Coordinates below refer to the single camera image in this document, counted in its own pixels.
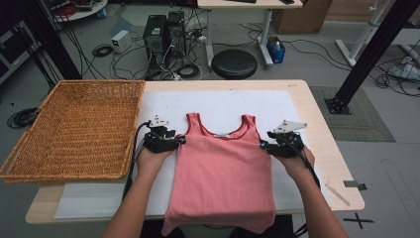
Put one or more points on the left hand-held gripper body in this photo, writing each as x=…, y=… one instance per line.
x=158, y=143

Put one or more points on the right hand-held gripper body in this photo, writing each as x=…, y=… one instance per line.
x=290, y=147

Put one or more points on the pink tank top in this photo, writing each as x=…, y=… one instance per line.
x=221, y=172

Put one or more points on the wicker basket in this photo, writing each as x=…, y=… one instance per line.
x=79, y=132

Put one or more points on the person's left hand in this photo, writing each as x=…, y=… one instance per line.
x=150, y=162

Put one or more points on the person's right hand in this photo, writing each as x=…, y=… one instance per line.
x=298, y=167

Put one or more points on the white table mat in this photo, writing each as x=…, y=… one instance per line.
x=224, y=102

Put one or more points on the thin wooden stick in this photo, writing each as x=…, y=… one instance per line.
x=338, y=196

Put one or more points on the grey tape strip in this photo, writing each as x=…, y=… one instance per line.
x=355, y=185

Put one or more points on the grey floor mat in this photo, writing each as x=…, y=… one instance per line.
x=363, y=125

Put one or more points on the black round stool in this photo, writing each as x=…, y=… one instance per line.
x=234, y=64

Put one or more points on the blue box with bottle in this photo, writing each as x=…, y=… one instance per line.
x=275, y=53

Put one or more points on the person's dark trousers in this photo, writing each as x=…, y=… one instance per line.
x=148, y=231

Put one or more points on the black computer tower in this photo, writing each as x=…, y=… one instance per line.
x=154, y=39
x=176, y=33

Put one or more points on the white power strip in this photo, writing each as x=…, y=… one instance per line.
x=202, y=38

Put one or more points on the white power supply box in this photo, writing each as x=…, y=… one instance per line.
x=120, y=41

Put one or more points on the cardboard box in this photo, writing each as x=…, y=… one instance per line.
x=300, y=16

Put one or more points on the white metal stand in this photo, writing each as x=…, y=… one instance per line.
x=363, y=36

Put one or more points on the white desk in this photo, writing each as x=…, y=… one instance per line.
x=247, y=4

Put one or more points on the crumpled plastic bag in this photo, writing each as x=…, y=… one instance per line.
x=406, y=69

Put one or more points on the round white table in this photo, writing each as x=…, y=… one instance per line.
x=82, y=11

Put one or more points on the grey metal rack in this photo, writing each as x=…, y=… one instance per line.
x=13, y=49

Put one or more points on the black metal post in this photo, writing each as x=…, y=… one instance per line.
x=373, y=49
x=52, y=43

